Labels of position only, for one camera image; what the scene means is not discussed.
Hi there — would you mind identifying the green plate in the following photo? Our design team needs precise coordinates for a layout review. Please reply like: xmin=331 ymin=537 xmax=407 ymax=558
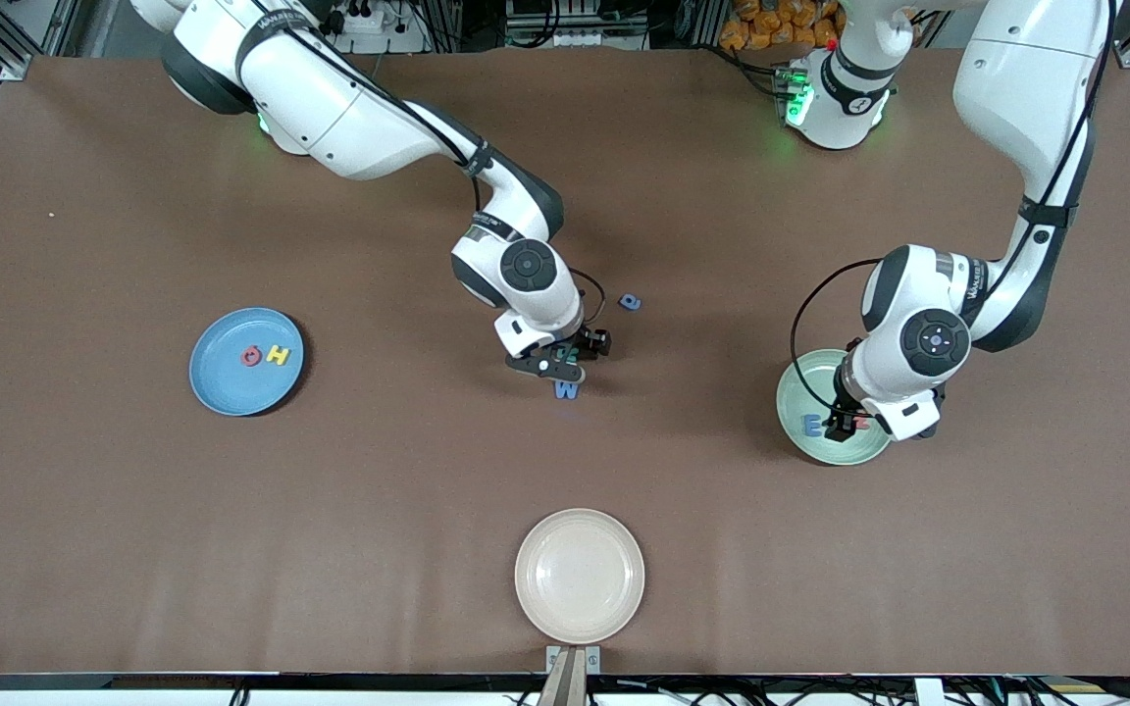
xmin=776 ymin=349 xmax=895 ymax=466

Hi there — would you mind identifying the beige plate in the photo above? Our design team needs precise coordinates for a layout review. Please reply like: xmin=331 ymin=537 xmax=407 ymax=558
xmin=514 ymin=508 xmax=646 ymax=645

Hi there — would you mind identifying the blue plate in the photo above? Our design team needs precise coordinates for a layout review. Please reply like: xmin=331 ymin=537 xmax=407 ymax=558
xmin=189 ymin=308 xmax=306 ymax=417

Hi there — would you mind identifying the electronics rack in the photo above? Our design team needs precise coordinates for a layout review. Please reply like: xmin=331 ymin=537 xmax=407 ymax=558
xmin=504 ymin=0 xmax=652 ymax=52

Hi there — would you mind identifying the orange packets pile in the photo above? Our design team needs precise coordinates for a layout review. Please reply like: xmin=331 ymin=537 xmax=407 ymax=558
xmin=719 ymin=0 xmax=843 ymax=52

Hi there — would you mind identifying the white power strip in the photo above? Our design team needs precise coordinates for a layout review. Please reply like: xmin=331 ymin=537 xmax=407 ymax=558
xmin=315 ymin=0 xmax=386 ymax=36

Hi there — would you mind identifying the brown table cover sheet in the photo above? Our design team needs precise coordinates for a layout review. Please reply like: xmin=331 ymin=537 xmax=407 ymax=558
xmin=0 ymin=47 xmax=1130 ymax=678

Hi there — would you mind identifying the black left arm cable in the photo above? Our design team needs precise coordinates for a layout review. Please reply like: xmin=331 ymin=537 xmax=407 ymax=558
xmin=789 ymin=0 xmax=1115 ymax=413

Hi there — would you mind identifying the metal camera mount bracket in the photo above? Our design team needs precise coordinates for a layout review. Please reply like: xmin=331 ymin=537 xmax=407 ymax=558
xmin=545 ymin=645 xmax=602 ymax=706

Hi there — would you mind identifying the black table edge rail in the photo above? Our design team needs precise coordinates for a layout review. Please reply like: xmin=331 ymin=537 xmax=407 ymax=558
xmin=0 ymin=673 xmax=1130 ymax=693

